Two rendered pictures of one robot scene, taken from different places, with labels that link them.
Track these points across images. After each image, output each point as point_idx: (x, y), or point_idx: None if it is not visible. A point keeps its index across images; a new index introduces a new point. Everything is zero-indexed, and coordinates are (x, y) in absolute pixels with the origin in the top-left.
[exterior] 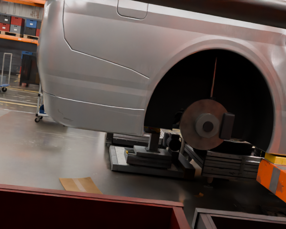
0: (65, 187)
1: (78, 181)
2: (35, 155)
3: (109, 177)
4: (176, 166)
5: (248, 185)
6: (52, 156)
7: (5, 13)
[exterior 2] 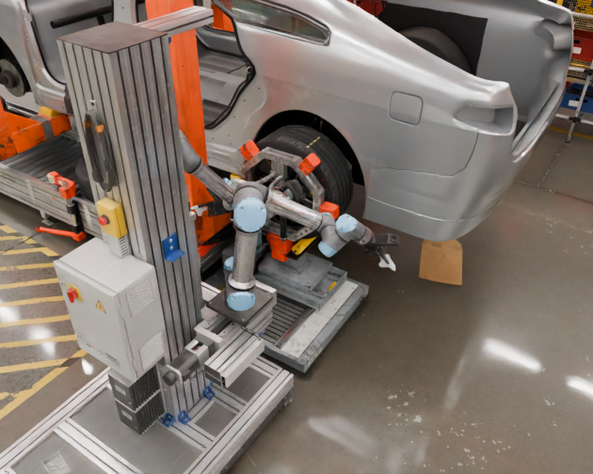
0: (460, 265)
1: (438, 273)
2: (476, 370)
3: (385, 278)
4: (261, 262)
5: None
6: (444, 361)
7: None
